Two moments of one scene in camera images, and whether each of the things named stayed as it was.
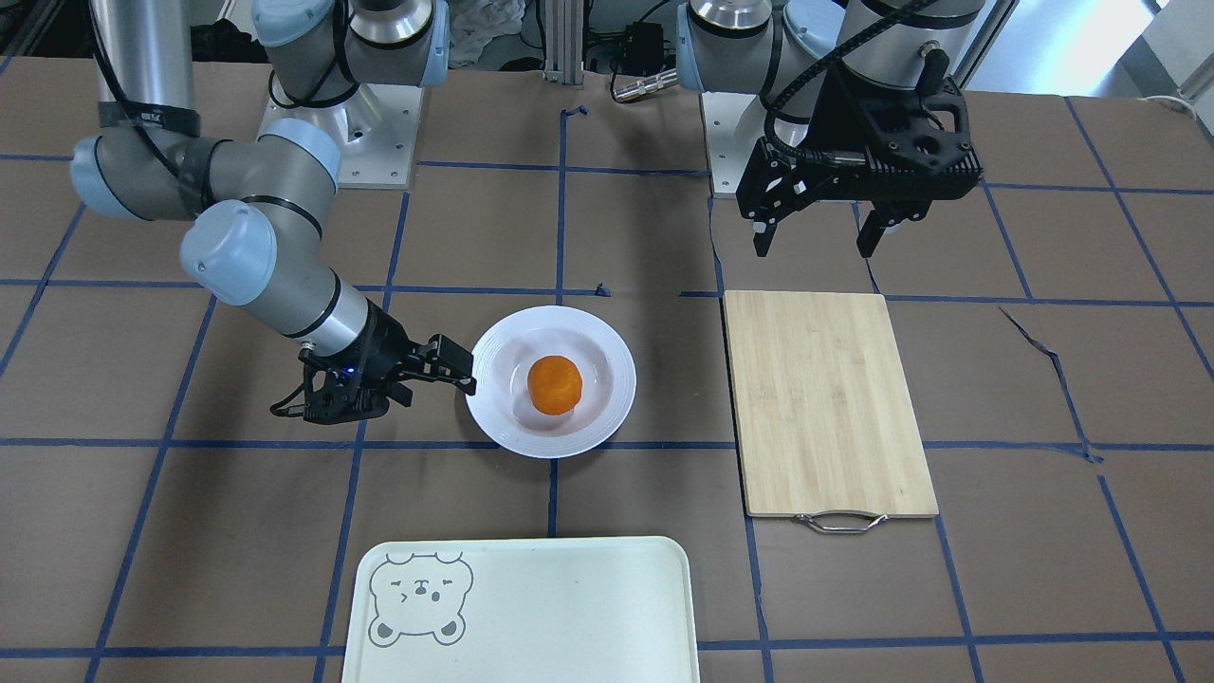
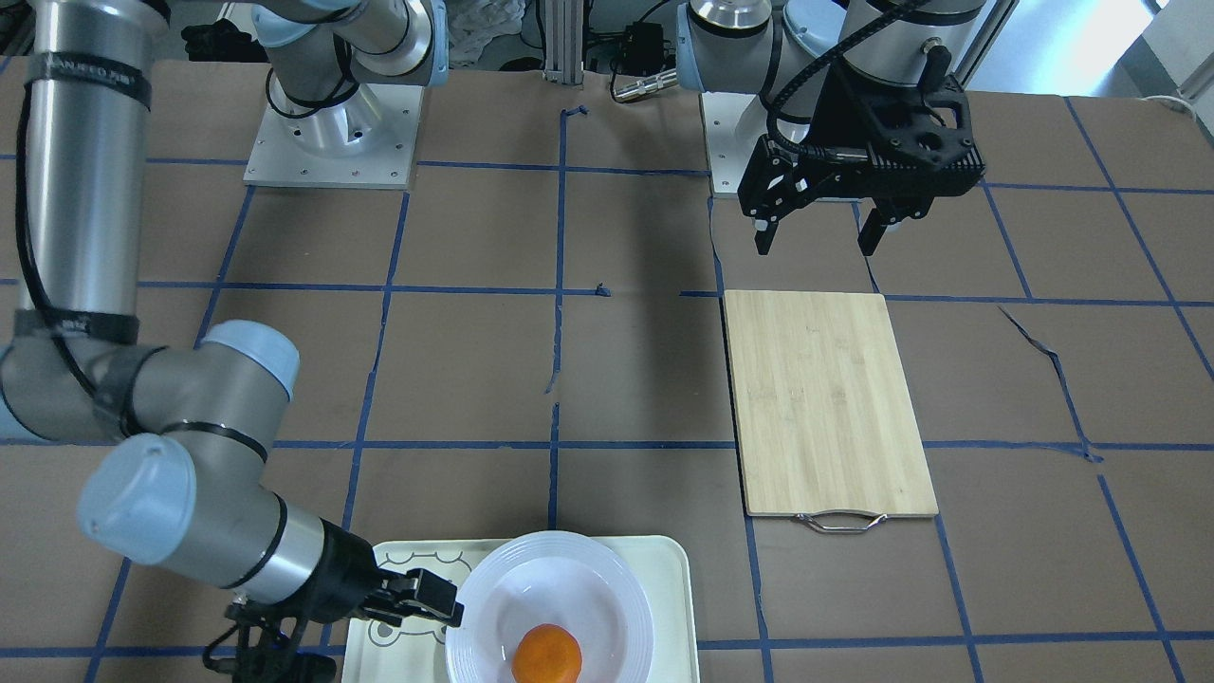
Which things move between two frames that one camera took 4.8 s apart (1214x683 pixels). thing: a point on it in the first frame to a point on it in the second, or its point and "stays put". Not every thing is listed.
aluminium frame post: (563, 42) stays put
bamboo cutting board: (827, 432) stays put
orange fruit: (555, 384) to (547, 654)
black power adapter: (643, 49) stays put
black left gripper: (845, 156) stays put
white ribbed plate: (502, 362) to (571, 580)
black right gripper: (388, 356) to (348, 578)
